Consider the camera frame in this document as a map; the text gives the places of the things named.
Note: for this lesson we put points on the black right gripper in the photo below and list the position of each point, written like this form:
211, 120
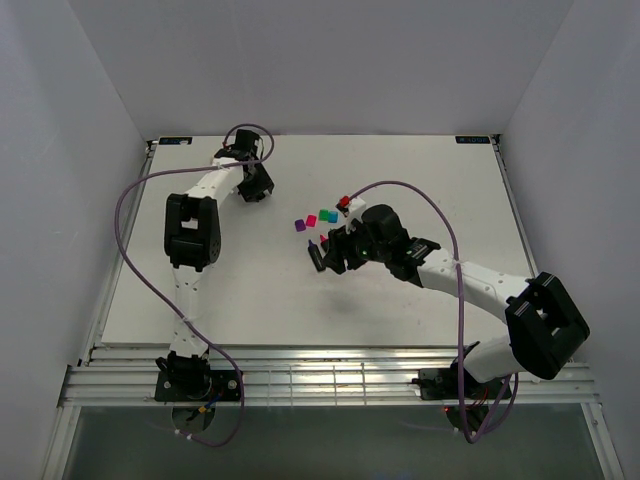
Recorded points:
340, 244

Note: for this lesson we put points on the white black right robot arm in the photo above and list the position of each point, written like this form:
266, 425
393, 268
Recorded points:
545, 327

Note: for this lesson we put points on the pink cap black highlighter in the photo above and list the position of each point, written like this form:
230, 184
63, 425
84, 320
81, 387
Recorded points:
324, 243

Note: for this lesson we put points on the aluminium frame rail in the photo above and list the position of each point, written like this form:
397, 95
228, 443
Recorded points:
274, 377

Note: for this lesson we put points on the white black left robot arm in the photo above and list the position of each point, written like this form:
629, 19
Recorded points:
192, 242

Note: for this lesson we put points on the purple cap black highlighter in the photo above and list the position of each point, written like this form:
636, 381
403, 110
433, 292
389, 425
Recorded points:
316, 256

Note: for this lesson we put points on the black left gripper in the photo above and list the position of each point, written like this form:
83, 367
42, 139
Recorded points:
264, 183

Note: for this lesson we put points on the left blue corner label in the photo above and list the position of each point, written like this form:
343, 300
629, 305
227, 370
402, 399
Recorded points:
175, 141

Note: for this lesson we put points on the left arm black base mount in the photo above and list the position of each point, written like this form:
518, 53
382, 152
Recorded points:
191, 379

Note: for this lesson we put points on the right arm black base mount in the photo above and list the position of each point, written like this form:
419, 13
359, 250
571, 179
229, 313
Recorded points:
442, 384

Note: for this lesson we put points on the right blue corner label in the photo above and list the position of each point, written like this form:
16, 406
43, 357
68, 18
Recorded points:
472, 140

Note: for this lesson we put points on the blue corner label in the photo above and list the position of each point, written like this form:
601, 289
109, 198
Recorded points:
472, 140
175, 141

